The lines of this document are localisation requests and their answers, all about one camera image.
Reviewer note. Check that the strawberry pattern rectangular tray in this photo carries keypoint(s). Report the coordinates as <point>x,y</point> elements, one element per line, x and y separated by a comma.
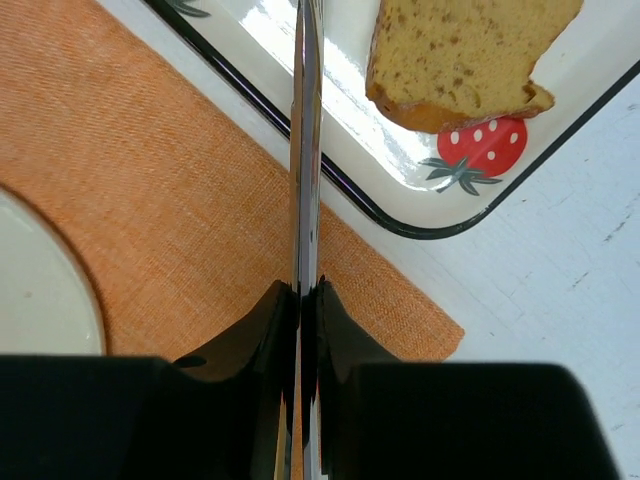
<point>415,185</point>

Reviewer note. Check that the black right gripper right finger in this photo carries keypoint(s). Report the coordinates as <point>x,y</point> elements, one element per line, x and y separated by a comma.
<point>384,418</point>

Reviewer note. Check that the orange cloth placemat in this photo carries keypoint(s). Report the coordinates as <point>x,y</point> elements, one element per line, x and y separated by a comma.
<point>114,148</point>

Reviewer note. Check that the round plate with blue rim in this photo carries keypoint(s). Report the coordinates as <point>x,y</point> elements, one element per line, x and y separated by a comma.
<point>48,305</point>

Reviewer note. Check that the metal food tongs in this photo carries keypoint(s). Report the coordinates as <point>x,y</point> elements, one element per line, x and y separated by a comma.
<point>304,178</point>

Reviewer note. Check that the brown bread slice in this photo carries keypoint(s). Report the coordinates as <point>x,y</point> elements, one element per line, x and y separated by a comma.
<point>437,66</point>

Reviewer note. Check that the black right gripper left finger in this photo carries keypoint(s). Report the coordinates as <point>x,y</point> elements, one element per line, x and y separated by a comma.
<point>222,411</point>

